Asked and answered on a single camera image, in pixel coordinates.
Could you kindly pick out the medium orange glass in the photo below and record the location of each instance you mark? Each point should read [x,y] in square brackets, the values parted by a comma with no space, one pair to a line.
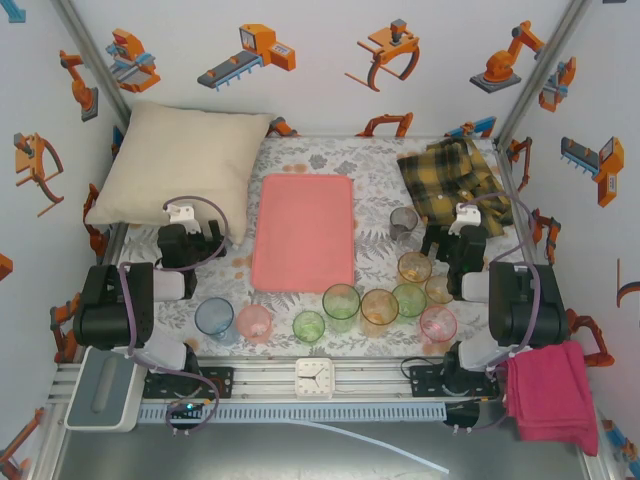
[414,269]

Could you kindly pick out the smoky grey glass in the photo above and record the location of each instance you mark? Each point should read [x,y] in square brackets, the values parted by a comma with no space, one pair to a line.
[404,226]

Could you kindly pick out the small orange glass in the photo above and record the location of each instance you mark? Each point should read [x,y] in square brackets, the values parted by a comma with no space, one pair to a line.
[437,290]

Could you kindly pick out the medium green glass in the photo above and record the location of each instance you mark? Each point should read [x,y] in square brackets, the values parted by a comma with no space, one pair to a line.
[409,301]

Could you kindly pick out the clear pink glass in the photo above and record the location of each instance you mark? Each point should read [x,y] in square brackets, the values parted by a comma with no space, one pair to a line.
[438,325]

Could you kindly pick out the tall blue glass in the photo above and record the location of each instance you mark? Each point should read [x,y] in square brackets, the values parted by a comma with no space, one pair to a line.
[214,322]

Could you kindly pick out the tall orange glass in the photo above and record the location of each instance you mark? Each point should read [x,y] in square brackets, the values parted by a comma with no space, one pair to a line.
[379,315]

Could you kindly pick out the light pink textured glass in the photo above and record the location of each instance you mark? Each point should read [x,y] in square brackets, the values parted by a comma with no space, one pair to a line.
[254,325]

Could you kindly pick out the tall green glass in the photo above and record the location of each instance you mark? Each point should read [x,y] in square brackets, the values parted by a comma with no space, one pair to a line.
[341,310]

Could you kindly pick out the small green glass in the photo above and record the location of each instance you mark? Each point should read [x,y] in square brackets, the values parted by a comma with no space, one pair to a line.
[308,327]

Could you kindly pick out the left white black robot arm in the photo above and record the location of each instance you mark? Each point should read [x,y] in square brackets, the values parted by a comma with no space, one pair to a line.
[112,305]

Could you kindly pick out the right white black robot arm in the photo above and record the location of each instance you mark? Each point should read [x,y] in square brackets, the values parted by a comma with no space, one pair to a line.
[525,305]

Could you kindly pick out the pink plastic tray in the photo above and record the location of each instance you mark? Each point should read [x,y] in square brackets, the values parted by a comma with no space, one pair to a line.
[302,235]

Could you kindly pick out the yellow black plaid shirt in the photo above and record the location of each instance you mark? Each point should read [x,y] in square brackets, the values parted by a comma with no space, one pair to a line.
[450,175]

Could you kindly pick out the cream pillow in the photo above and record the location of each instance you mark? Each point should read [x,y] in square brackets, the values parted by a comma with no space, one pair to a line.
[185,155]

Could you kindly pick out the small circuit board with LED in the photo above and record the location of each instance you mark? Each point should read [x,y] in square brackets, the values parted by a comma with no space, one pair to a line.
[187,407]

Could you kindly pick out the white grey box device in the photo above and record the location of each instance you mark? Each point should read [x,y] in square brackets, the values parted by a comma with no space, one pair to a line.
[100,395]

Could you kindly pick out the magenta folded towel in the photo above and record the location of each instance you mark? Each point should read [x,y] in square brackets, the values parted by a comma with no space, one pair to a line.
[550,395]

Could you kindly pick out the white square clock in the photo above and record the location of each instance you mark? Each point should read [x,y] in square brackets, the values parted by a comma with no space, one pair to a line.
[314,378]

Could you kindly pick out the thin white tube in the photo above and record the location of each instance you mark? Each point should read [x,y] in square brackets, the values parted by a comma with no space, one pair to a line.
[400,451]

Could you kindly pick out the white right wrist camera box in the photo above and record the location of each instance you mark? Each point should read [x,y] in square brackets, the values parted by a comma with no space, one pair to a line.
[466,219]

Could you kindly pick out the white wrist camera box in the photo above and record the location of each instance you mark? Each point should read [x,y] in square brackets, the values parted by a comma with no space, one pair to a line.
[181,214]
[466,219]

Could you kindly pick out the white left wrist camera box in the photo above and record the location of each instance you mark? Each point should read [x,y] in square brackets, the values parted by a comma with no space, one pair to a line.
[181,214]

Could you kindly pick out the aluminium frame bar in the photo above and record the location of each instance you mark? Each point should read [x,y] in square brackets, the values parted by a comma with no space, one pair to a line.
[509,175]

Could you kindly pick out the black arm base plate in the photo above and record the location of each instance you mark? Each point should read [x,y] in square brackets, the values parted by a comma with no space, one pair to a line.
[220,381]
[425,382]

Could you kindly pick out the aluminium mounting rail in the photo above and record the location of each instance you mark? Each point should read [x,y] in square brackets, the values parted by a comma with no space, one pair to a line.
[265,372]

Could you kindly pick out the aluminium frame post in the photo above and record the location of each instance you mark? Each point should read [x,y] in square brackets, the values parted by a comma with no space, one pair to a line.
[542,65]
[93,65]

